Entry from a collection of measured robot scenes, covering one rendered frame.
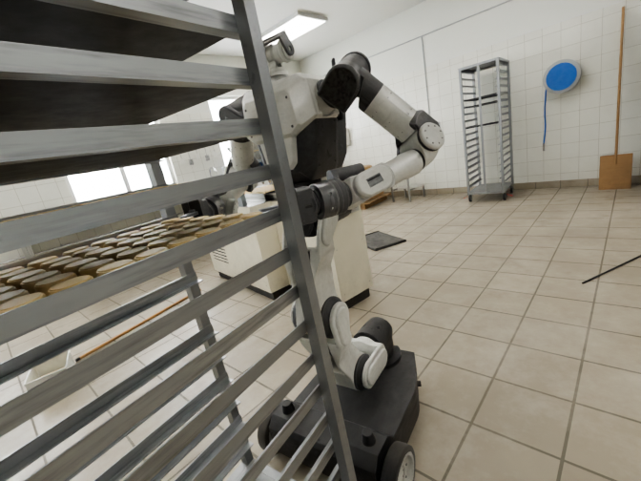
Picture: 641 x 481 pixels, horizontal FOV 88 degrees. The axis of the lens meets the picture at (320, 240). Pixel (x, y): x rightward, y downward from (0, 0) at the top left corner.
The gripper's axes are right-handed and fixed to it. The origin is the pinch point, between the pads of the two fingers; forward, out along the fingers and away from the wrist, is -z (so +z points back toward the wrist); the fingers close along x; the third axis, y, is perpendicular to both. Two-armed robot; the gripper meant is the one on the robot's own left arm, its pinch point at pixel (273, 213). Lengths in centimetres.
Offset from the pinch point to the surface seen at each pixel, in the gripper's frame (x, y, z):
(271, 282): -87, -187, 40
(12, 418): -9, 30, -42
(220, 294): -8.7, 15.6, -17.1
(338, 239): -49, -124, 78
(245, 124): 18.9, 7.8, -3.7
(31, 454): -37, -8, -60
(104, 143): 17.8, 20.6, -25.9
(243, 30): 35.0, 7.2, 0.2
